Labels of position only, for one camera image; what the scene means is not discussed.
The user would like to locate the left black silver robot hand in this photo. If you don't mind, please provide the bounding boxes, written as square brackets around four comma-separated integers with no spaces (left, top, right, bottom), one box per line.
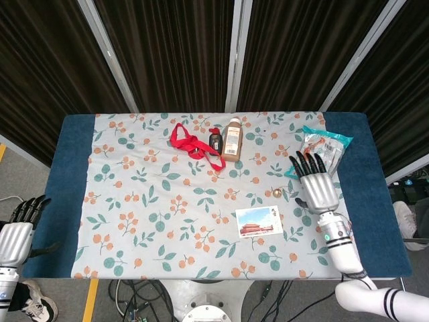
[0,196,61,268]

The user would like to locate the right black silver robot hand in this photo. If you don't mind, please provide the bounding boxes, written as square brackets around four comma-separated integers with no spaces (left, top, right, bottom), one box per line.
[288,150,340,214]

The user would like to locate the small gold bell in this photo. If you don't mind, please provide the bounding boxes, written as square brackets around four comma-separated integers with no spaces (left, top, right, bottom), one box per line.
[271,182,300,199]

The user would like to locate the teal snack bag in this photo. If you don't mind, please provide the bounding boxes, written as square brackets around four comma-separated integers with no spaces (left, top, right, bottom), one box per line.
[284,125,354,193]

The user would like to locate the white black sneaker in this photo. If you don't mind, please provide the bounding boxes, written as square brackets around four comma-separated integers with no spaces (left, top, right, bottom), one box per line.
[19,280,59,322]

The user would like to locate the palace photo postcard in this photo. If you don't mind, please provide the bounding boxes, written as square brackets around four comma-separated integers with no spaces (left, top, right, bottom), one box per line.
[235,205,284,238]

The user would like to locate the blue table cover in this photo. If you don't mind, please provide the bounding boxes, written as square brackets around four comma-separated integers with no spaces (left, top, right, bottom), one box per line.
[21,112,413,279]

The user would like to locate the white pink shoe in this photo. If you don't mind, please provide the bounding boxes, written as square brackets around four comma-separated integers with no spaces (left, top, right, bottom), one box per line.
[391,200,419,251]

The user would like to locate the brown drink bottle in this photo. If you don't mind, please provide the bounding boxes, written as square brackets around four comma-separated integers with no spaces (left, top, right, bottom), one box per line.
[221,116,244,163]

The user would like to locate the small black bottle red cap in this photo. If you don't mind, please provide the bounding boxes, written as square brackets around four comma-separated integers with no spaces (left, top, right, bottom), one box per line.
[207,127,224,157]

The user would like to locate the dark pleated curtain panel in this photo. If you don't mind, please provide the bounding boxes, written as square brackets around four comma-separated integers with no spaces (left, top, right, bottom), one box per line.
[95,0,235,113]
[326,0,429,178]
[236,0,391,112]
[0,0,131,168]

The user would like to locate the floral leaf print tablecloth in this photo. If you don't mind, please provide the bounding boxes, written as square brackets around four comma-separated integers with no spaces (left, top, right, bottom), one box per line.
[70,112,366,280]

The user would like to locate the grey metal frame post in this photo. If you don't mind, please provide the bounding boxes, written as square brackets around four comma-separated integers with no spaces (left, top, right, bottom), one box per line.
[385,162,429,184]
[223,0,253,113]
[319,0,409,112]
[76,0,139,113]
[0,133,51,168]

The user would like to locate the black floor cable bundle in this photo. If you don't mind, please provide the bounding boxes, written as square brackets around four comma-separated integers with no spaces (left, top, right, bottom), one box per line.
[107,278,180,322]
[256,278,298,322]

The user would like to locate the white floor cable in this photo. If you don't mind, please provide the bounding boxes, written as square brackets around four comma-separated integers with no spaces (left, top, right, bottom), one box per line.
[115,280,127,317]

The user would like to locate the red ribbon lanyard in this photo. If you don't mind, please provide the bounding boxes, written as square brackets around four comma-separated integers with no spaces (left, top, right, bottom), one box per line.
[170,122,227,172]

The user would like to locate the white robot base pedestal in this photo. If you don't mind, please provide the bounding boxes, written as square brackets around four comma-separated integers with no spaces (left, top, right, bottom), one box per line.
[157,278,255,322]

